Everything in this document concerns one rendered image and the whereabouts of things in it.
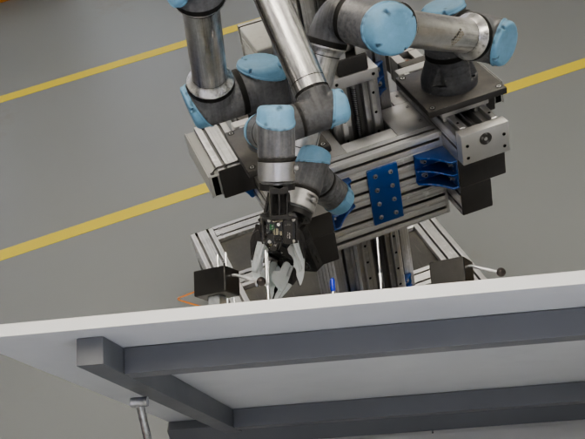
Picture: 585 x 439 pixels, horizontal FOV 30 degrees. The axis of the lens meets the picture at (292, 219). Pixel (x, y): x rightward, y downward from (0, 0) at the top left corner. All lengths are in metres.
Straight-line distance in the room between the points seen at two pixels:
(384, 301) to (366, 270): 1.77
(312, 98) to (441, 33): 0.45
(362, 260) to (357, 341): 1.63
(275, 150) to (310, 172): 0.29
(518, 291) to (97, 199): 3.71
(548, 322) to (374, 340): 0.24
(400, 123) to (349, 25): 0.60
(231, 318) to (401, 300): 0.23
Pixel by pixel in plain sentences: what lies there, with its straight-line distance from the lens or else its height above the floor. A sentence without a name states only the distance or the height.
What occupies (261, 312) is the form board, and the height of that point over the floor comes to 1.67.
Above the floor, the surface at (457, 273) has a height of 1.55.
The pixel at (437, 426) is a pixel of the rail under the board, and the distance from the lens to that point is 2.44.
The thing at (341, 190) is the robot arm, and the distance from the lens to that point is 2.47.
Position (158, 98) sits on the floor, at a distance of 5.67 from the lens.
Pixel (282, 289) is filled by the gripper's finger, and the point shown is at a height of 1.14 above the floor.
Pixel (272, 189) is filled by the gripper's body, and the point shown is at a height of 1.44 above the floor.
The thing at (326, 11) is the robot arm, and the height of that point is 1.56.
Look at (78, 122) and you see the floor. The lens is 5.66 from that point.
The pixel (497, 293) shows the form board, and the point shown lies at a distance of 1.43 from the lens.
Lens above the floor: 2.59
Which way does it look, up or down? 35 degrees down
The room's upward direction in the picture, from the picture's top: 12 degrees counter-clockwise
